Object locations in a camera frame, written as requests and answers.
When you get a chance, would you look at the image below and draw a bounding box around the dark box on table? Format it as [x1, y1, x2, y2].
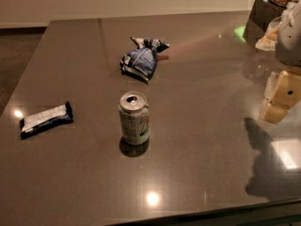
[243, 0, 284, 46]

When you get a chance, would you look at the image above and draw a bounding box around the clear plastic snack bag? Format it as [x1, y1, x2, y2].
[255, 17, 281, 52]

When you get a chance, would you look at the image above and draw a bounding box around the white green 7up can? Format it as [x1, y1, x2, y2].
[119, 91, 150, 145]

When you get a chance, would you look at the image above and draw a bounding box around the dark blue snack bar wrapper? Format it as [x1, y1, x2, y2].
[19, 102, 73, 139]

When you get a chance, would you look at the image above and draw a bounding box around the blue crumpled chip bag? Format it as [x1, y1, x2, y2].
[119, 37, 169, 83]

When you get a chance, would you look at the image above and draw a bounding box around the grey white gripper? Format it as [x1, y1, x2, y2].
[260, 1, 301, 123]

